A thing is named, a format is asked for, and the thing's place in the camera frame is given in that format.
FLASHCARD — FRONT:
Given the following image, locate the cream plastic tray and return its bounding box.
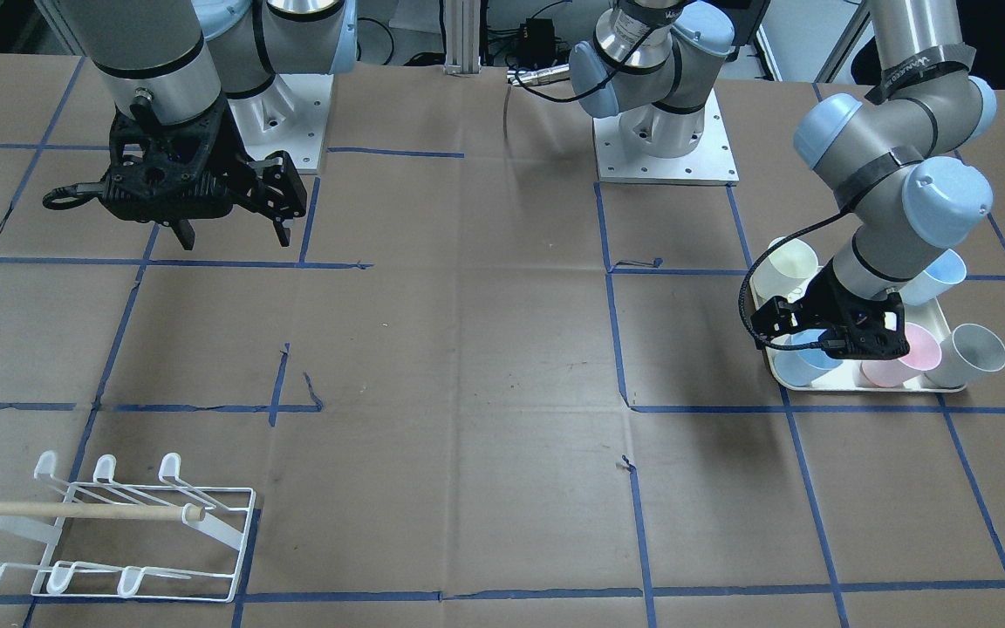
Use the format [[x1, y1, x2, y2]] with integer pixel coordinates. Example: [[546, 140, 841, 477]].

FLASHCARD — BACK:
[[739, 257, 974, 393]]

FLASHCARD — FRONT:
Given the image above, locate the grey plastic cup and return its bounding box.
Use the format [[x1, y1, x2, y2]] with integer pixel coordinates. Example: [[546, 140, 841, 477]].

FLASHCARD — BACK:
[[926, 324, 1005, 388]]

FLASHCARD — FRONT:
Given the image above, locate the aluminium frame post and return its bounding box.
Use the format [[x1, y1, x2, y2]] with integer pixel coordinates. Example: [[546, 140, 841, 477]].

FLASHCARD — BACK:
[[440, 0, 487, 76]]

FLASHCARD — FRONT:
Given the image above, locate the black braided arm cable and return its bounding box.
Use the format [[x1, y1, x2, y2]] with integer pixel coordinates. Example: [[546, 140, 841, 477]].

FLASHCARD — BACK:
[[42, 181, 106, 212], [737, 209, 857, 337]]

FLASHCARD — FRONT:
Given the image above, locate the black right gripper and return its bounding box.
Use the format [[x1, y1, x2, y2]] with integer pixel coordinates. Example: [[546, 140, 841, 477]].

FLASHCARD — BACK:
[[99, 92, 308, 251]]

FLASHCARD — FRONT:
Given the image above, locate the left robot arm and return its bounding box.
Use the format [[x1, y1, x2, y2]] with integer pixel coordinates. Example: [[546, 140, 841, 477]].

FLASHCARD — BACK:
[[569, 1, 997, 360]]

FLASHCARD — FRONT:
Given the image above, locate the light blue plastic cup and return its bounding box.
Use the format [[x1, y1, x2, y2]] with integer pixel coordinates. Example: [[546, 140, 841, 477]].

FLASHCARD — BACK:
[[899, 248, 967, 306]]

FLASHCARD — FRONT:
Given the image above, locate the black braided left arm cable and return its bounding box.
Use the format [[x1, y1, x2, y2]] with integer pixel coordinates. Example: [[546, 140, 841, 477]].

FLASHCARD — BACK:
[[737, 209, 857, 337]]

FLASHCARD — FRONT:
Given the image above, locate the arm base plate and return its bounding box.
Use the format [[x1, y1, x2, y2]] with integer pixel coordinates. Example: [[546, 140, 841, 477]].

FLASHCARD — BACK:
[[229, 74, 334, 174], [593, 91, 741, 186]]

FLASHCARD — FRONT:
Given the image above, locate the pale green plastic cup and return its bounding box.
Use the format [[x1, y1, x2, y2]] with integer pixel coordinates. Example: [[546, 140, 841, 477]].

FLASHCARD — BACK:
[[751, 238, 820, 299]]

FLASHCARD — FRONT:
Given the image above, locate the pink plastic cup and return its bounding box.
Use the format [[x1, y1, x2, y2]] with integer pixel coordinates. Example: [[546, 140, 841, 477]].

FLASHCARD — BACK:
[[860, 322, 944, 388]]

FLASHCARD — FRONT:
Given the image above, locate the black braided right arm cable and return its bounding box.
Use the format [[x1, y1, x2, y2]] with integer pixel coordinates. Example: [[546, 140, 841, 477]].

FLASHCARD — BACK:
[[42, 181, 106, 212]]

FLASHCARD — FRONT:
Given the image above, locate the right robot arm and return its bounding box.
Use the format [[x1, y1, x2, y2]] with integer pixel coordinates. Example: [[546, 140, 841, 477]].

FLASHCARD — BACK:
[[41, 1, 358, 250]]

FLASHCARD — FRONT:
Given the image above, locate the white wire cup rack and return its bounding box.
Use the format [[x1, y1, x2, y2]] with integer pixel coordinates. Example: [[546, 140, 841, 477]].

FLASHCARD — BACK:
[[0, 452, 258, 604]]

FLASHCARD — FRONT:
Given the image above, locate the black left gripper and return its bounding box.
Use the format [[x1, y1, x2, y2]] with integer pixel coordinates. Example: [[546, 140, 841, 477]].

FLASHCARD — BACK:
[[749, 263, 908, 360]]

